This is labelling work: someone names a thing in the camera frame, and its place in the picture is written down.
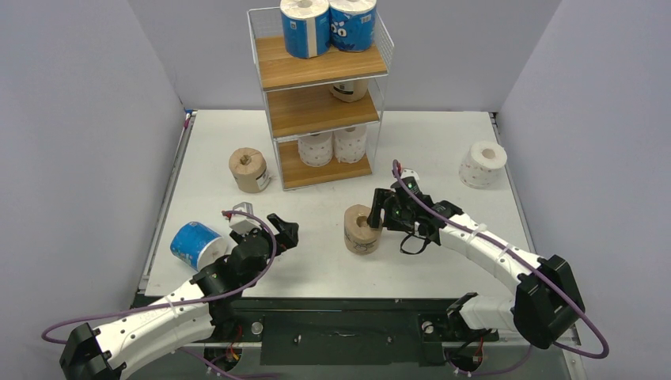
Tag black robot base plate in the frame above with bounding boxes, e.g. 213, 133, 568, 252
199, 298, 501, 367

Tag white wire wooden shelf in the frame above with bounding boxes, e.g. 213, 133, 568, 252
247, 6, 394, 190

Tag white roll near right wall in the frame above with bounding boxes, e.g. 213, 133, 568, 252
458, 141, 508, 189

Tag white dotted roll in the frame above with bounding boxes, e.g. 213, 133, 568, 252
333, 125, 367, 164
298, 132, 333, 167

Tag brown roll back left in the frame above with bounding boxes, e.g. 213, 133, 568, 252
229, 147, 271, 193

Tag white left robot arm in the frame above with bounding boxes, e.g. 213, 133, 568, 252
59, 210, 299, 379

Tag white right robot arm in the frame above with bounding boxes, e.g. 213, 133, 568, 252
367, 177, 585, 349

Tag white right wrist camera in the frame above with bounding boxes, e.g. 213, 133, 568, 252
400, 169, 421, 193

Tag brown paper roll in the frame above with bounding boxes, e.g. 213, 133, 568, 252
329, 78, 369, 103

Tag blue roll left edge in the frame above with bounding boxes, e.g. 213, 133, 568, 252
169, 221, 228, 272

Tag blue white roll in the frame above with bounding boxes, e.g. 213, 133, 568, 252
280, 0, 331, 59
329, 0, 377, 52

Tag brown cartoon printed roll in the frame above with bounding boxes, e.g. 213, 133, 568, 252
343, 204, 381, 255

